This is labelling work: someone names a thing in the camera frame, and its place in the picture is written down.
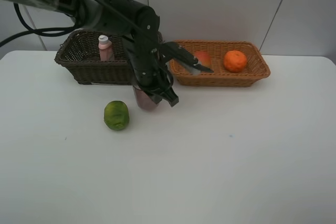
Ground translucent purple plastic cup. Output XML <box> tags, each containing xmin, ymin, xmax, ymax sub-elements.
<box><xmin>132</xmin><ymin>82</ymin><xmax>159</xmax><ymax>112</ymax></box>

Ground pink bottle white cap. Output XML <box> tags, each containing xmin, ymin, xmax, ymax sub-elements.
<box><xmin>98</xmin><ymin>35</ymin><xmax>114</xmax><ymax>61</ymax></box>

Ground light orange wicker basket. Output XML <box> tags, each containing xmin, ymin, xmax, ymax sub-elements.
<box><xmin>170</xmin><ymin>40</ymin><xmax>270</xmax><ymax>87</ymax></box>

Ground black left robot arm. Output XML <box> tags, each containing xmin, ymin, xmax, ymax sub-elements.
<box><xmin>5</xmin><ymin>0</ymin><xmax>210</xmax><ymax>106</ymax></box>

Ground green lime fruit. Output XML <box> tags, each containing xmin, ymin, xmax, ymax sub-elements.
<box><xmin>103</xmin><ymin>101</ymin><xmax>130</xmax><ymax>131</ymax></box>

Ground dark brown wicker basket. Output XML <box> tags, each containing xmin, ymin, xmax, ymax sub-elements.
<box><xmin>55</xmin><ymin>30</ymin><xmax>146</xmax><ymax>85</ymax></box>

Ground orange mandarin fruit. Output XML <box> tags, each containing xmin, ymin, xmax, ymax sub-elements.
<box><xmin>223</xmin><ymin>50</ymin><xmax>248</xmax><ymax>73</ymax></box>

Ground red yellow peach fruit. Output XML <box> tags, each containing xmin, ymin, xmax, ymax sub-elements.
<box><xmin>194</xmin><ymin>51</ymin><xmax>211</xmax><ymax>68</ymax></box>

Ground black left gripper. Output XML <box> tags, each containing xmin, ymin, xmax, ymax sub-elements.
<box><xmin>122</xmin><ymin>35</ymin><xmax>214</xmax><ymax>107</ymax></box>

